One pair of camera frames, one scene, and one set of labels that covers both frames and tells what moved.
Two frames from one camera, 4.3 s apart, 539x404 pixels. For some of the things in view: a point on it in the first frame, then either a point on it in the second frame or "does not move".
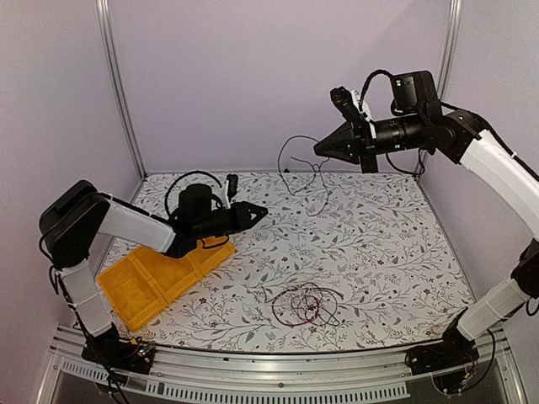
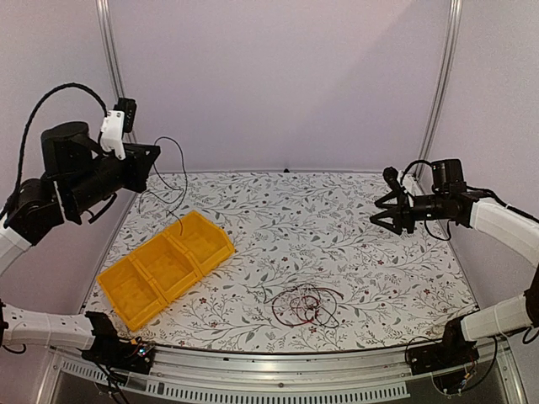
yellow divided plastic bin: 142,280 does not move
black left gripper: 243,209 -> 140,164
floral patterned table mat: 340,262 does not move
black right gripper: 335,144 -> 394,213
